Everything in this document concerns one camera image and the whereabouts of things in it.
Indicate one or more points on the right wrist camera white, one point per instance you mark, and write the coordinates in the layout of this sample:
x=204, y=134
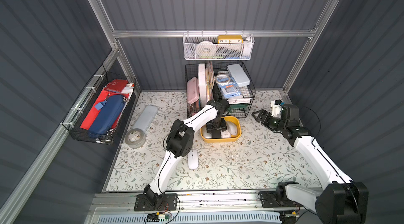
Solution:
x=276, y=108

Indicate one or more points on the pink pencil case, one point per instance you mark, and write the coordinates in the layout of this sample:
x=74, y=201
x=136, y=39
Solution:
x=192, y=91

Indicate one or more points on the white mesh hanging basket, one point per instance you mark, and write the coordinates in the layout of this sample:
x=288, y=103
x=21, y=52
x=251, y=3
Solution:
x=224, y=51

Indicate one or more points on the silver grey mouse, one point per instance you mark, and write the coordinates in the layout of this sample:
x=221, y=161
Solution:
x=232, y=128

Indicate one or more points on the white FOLIO notebook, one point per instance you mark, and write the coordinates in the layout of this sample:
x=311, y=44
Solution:
x=239, y=100

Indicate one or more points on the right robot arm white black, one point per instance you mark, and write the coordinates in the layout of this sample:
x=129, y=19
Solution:
x=342, y=200

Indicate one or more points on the black wire wall basket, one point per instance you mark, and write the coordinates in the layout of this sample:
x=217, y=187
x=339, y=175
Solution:
x=74, y=119

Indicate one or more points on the large tape roll on table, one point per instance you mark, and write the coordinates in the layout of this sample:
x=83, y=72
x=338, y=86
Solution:
x=135, y=138

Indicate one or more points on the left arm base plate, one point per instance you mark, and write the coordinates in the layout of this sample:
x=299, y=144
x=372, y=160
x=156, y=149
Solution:
x=166, y=201

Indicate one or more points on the white tape roll in basket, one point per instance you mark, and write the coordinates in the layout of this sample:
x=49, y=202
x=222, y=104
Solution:
x=206, y=49

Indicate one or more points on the yellow clock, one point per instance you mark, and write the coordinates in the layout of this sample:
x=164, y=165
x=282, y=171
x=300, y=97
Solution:
x=230, y=39

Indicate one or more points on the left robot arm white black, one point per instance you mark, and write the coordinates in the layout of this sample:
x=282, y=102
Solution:
x=179, y=142

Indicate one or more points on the yellow plastic storage box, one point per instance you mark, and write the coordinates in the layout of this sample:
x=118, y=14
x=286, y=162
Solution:
x=215, y=137

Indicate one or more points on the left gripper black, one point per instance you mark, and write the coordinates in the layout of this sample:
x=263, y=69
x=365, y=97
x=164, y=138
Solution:
x=216, y=127

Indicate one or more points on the light blue pencil case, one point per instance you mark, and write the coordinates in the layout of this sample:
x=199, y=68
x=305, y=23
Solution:
x=239, y=75

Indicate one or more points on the red folder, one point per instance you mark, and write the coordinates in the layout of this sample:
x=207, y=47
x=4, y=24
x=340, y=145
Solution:
x=114, y=87

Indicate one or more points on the blue packaged stationery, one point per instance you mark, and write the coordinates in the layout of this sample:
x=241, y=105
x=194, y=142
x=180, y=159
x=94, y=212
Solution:
x=230, y=90

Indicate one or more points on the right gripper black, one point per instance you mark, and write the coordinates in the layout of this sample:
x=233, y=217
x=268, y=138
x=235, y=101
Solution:
x=266, y=118

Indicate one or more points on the grey pencil case on table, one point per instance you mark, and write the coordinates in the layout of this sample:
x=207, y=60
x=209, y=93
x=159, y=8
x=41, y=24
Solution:
x=146, y=118

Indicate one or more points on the blue pencil pouch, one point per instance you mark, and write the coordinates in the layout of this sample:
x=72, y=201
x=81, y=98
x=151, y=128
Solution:
x=108, y=115

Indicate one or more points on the green book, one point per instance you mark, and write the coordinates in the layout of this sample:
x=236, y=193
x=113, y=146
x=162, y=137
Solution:
x=238, y=108

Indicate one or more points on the clear tape roll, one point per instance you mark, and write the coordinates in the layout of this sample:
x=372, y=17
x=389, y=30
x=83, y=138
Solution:
x=222, y=79

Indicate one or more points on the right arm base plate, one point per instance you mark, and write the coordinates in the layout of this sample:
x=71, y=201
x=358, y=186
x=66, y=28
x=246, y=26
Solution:
x=270, y=199

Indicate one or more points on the small white mouse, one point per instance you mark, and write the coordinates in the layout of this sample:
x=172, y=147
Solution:
x=225, y=134

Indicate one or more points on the white FLOS box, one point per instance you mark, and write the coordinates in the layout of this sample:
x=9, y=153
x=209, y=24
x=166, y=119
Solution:
x=202, y=84

